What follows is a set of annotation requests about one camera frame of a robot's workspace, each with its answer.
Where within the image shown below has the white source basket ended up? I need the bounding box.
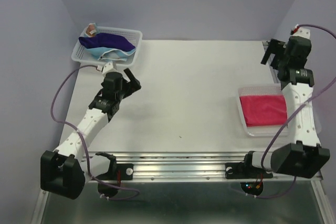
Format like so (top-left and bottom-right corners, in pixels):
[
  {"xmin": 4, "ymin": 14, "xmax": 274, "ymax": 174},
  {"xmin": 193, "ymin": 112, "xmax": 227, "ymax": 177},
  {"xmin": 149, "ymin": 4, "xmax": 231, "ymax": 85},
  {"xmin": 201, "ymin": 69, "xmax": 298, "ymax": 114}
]
[{"xmin": 71, "ymin": 23, "xmax": 143, "ymax": 67}]

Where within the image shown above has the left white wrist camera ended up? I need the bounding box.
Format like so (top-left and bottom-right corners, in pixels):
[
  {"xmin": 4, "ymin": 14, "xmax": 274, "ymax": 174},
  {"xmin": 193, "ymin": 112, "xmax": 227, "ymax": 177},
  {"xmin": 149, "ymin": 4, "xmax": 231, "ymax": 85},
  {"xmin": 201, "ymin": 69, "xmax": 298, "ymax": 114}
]
[{"xmin": 96, "ymin": 62, "xmax": 117, "ymax": 76}]

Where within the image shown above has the pink towel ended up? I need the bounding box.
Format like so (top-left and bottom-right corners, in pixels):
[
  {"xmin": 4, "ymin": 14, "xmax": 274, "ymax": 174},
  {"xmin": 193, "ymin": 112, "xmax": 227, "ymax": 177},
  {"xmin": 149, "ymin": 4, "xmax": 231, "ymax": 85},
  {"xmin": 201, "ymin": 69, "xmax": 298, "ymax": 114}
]
[{"xmin": 239, "ymin": 95, "xmax": 287, "ymax": 127}]

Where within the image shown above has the light blue towel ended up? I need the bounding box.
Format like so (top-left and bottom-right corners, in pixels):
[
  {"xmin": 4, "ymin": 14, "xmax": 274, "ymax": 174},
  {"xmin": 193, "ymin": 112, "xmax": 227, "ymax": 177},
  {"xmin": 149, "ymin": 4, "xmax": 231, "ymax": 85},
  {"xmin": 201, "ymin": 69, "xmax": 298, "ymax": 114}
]
[{"xmin": 86, "ymin": 47, "xmax": 136, "ymax": 61}]

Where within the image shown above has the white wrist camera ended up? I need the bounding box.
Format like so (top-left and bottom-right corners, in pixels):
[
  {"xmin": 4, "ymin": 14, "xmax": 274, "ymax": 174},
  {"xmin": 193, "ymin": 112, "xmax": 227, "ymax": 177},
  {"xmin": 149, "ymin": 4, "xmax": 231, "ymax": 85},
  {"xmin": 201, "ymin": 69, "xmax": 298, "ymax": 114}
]
[
  {"xmin": 290, "ymin": 24, "xmax": 310, "ymax": 39},
  {"xmin": 96, "ymin": 62, "xmax": 117, "ymax": 76}
]

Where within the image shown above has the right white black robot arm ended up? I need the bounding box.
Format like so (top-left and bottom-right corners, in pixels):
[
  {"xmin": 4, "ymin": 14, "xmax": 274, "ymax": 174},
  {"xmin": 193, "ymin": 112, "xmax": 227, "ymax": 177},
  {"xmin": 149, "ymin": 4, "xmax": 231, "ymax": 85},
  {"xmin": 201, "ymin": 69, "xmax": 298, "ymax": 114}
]
[{"xmin": 241, "ymin": 32, "xmax": 330, "ymax": 178}]

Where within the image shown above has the purple towel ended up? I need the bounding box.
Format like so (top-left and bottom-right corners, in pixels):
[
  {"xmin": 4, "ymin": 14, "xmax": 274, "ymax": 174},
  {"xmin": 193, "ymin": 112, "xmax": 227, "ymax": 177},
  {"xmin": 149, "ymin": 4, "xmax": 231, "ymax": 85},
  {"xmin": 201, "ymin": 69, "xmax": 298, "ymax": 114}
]
[{"xmin": 78, "ymin": 33, "xmax": 135, "ymax": 51}]

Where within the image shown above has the white target basket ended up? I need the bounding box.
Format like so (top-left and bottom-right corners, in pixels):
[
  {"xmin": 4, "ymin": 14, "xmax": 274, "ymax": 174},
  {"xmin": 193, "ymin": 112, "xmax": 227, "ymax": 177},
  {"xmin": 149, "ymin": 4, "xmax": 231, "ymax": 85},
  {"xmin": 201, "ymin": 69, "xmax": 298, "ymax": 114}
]
[{"xmin": 237, "ymin": 83, "xmax": 320, "ymax": 146}]

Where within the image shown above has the aluminium mounting rail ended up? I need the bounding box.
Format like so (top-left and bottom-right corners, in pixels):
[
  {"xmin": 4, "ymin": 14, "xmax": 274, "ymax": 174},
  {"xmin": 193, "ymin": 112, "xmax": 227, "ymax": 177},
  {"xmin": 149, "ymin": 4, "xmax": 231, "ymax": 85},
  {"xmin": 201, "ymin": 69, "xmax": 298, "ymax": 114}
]
[{"xmin": 43, "ymin": 151, "xmax": 323, "ymax": 183}]

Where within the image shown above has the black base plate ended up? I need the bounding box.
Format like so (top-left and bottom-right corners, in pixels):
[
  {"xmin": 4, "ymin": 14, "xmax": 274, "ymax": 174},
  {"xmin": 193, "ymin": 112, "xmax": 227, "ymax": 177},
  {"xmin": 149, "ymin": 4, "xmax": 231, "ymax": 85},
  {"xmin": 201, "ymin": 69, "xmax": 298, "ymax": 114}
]
[
  {"xmin": 92, "ymin": 162, "xmax": 133, "ymax": 181},
  {"xmin": 225, "ymin": 162, "xmax": 273, "ymax": 179}
]

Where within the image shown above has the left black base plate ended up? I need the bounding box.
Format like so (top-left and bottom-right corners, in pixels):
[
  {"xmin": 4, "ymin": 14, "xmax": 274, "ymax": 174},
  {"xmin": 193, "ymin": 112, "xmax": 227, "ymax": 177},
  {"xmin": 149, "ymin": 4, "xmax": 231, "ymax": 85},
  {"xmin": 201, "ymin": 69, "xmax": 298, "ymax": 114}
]
[{"xmin": 92, "ymin": 162, "xmax": 133, "ymax": 181}]

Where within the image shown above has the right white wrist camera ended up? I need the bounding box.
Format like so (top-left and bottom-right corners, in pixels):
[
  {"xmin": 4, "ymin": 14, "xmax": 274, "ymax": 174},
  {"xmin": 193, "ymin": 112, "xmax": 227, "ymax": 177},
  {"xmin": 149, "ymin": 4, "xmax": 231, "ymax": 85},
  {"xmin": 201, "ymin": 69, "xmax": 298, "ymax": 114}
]
[{"xmin": 290, "ymin": 24, "xmax": 310, "ymax": 39}]

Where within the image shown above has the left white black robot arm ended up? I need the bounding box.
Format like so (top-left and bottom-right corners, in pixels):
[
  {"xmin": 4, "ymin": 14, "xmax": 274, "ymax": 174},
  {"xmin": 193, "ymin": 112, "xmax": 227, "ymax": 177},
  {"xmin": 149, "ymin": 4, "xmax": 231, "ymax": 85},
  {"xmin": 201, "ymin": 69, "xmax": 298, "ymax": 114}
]
[{"xmin": 40, "ymin": 65, "xmax": 141, "ymax": 201}]

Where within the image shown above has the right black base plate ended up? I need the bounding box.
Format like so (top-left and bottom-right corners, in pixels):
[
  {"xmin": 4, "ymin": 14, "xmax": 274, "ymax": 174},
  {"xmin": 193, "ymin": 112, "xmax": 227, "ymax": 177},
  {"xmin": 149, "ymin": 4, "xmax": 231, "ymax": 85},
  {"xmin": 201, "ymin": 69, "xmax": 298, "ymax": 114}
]
[{"xmin": 225, "ymin": 162, "xmax": 273, "ymax": 179}]

